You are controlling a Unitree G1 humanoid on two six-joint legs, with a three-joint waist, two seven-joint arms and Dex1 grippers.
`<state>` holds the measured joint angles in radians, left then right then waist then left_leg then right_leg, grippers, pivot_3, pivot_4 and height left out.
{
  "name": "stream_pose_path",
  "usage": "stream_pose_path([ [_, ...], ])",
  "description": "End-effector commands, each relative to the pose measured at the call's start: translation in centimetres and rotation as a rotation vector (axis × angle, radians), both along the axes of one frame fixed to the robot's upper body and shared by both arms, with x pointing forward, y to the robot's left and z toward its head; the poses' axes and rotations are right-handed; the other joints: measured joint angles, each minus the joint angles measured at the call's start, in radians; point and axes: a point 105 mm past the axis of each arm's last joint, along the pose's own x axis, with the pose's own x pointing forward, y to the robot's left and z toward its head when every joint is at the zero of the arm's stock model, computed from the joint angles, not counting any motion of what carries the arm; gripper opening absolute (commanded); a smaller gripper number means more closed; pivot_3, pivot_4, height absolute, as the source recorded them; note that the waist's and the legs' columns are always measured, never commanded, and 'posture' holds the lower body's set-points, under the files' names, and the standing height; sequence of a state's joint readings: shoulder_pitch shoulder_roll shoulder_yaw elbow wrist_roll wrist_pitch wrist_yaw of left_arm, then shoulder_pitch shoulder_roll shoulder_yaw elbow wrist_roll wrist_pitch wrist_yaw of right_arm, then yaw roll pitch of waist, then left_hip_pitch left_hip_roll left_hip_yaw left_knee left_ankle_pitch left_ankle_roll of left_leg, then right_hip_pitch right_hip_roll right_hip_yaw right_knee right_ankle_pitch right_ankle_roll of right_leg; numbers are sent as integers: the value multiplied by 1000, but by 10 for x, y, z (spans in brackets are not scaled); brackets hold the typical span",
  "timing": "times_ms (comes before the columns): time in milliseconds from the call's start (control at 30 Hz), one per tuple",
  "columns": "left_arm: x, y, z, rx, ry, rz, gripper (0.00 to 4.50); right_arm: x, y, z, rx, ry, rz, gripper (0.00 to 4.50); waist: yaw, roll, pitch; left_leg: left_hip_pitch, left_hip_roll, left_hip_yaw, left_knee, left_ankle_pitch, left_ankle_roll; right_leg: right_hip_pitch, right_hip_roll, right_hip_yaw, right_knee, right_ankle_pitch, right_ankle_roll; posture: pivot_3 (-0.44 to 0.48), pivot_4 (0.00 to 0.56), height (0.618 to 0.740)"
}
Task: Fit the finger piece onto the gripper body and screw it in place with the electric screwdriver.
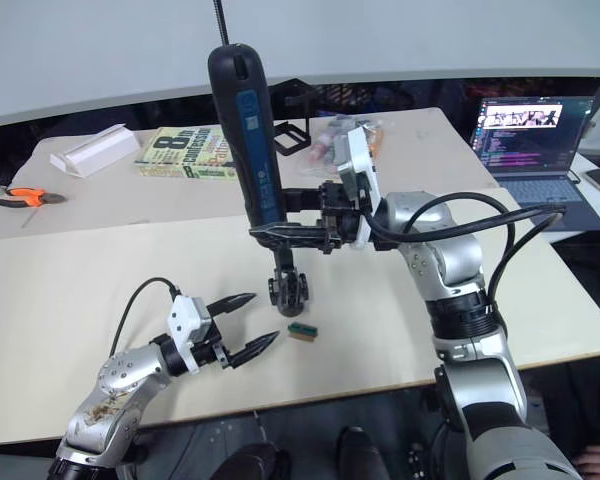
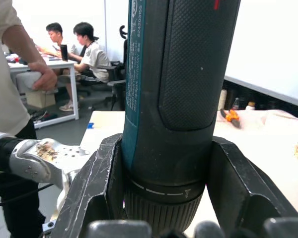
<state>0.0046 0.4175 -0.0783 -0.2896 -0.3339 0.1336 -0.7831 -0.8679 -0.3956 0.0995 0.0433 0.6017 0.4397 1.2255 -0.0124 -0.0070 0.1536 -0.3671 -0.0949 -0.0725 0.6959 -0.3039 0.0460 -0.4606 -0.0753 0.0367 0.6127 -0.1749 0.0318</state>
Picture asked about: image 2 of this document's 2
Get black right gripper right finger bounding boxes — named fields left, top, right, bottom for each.
left=206, top=136, right=298, bottom=238

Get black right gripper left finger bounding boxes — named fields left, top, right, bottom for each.
left=51, top=133, right=127, bottom=238

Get black and teal electric screwdriver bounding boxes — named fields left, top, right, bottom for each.
left=121, top=0, right=241, bottom=236

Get white rounded object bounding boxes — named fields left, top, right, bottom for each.
left=15, top=71, right=49, bottom=95

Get standing person's hand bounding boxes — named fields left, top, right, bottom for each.
left=27, top=60, right=58, bottom=95

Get beige table cover sheet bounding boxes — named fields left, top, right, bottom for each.
left=213, top=108, right=298, bottom=174

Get white paper roll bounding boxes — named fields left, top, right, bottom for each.
left=218, top=89, right=228, bottom=111

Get cardboard box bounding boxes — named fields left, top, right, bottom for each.
left=26, top=90, right=57, bottom=109

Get black office chair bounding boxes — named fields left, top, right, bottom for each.
left=106, top=24, right=129, bottom=112
left=76, top=64, right=118, bottom=110

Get standing person in white shirt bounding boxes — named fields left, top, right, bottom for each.
left=0, top=0, right=46, bottom=238

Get white office desk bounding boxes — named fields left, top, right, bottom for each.
left=7, top=59, right=79, bottom=129

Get seated person in grey shirt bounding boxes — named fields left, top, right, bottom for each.
left=59, top=21, right=112, bottom=112

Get white partition panel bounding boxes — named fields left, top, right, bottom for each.
left=224, top=0, right=298, bottom=110

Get black tumbler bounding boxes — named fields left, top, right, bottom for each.
left=60, top=44, right=69, bottom=62

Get seated person with short hair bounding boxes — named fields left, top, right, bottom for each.
left=37, top=22, right=79, bottom=58

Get orange handled pliers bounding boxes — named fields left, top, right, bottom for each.
left=220, top=108, right=241, bottom=129

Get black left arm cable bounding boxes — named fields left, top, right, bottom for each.
left=0, top=182, right=54, bottom=209

